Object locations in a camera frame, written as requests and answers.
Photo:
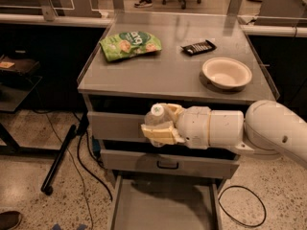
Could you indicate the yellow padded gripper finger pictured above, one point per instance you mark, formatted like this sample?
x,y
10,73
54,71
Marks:
x,y
173,110
164,133

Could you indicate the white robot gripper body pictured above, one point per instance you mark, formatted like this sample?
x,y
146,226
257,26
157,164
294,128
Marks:
x,y
194,125

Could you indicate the clear plastic bottle white cap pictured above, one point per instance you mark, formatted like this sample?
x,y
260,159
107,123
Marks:
x,y
156,116

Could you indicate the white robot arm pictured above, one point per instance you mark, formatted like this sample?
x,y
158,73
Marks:
x,y
266,130

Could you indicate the middle grey drawer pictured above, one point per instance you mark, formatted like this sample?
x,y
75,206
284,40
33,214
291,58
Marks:
x,y
131,161

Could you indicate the grey metal drawer cabinet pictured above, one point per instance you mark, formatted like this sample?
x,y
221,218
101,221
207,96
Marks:
x,y
132,86

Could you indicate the top grey drawer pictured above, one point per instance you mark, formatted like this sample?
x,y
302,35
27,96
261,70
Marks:
x,y
116,126

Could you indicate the bottom grey open drawer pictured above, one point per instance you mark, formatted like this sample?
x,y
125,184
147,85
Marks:
x,y
164,202

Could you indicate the white paper bowl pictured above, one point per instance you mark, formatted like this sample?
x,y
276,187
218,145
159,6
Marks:
x,y
227,73

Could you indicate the dark candy bar wrapper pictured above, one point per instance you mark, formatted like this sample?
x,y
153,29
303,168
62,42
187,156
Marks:
x,y
199,48

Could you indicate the green snack chip bag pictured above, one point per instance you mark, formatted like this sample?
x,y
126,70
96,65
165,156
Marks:
x,y
129,45

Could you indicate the black pole with wheel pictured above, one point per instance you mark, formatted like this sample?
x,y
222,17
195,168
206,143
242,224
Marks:
x,y
46,187

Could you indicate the black side table left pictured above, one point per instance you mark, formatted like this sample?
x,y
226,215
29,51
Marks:
x,y
12,96

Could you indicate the dark tray with orange card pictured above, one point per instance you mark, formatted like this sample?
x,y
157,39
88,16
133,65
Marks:
x,y
20,66

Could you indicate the brown shoe bottom left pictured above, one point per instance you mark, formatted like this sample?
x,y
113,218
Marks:
x,y
10,220

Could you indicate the white rail left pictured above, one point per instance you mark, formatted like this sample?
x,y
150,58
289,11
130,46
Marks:
x,y
63,21

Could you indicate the white rail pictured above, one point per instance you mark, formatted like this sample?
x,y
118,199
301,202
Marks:
x,y
63,21
275,31

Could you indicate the white rail right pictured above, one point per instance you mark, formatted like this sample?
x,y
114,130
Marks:
x,y
275,31

